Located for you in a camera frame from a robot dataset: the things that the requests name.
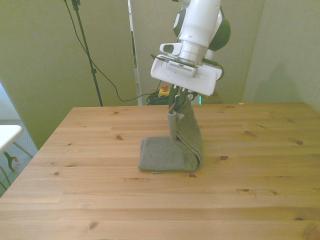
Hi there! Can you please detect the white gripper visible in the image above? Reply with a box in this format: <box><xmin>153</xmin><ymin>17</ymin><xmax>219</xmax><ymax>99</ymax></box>
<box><xmin>150</xmin><ymin>57</ymin><xmax>223</xmax><ymax>113</ymax></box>

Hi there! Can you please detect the grey towel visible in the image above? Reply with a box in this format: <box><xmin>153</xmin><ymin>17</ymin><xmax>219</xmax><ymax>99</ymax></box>
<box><xmin>138</xmin><ymin>98</ymin><xmax>204</xmax><ymax>175</ymax></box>

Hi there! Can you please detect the yellow emergency stop button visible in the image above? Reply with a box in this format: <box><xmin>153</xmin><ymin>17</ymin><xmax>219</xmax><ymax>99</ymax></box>
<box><xmin>158</xmin><ymin>84</ymin><xmax>172</xmax><ymax>98</ymax></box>

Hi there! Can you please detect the black tripod stand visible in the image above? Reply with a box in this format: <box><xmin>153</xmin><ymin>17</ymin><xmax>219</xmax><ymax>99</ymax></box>
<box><xmin>63</xmin><ymin>0</ymin><xmax>105</xmax><ymax>107</ymax></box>

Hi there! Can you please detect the white folding side table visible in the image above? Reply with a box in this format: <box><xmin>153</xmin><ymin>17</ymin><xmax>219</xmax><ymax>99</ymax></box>
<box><xmin>0</xmin><ymin>124</ymin><xmax>34</xmax><ymax>191</ymax></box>

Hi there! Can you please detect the coiled dark cable bundle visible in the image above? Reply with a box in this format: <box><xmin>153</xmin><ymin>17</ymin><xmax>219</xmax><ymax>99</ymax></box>
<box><xmin>145</xmin><ymin>91</ymin><xmax>174</xmax><ymax>106</ymax></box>

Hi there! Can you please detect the flat wrist camera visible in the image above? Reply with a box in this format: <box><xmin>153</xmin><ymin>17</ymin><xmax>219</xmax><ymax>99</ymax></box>
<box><xmin>150</xmin><ymin>53</ymin><xmax>199</xmax><ymax>79</ymax></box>

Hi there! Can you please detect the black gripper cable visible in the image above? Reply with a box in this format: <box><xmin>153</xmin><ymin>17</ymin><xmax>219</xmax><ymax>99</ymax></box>
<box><xmin>202</xmin><ymin>58</ymin><xmax>225</xmax><ymax>81</ymax></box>

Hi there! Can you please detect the white vertical partition post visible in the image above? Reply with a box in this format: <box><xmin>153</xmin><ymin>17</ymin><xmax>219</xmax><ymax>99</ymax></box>
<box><xmin>127</xmin><ymin>0</ymin><xmax>143</xmax><ymax>106</ymax></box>

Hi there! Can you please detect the black tripod cable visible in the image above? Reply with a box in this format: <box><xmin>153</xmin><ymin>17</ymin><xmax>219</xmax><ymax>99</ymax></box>
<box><xmin>63</xmin><ymin>0</ymin><xmax>161</xmax><ymax>103</ymax></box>

